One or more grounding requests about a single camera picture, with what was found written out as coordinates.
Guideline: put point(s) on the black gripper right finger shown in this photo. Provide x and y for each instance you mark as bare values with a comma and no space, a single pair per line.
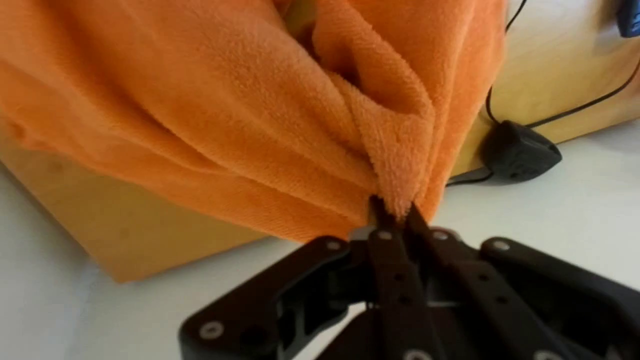
500,319

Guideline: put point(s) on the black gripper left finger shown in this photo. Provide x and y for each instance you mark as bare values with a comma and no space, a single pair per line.
401,304

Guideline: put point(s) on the orange fleece towel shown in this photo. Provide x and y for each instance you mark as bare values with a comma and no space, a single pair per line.
274,114

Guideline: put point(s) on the light wooden cabinet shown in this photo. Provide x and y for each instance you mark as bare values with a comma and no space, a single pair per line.
554,57

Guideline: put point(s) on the black power adapter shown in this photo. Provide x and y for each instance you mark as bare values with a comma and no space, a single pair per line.
516,152

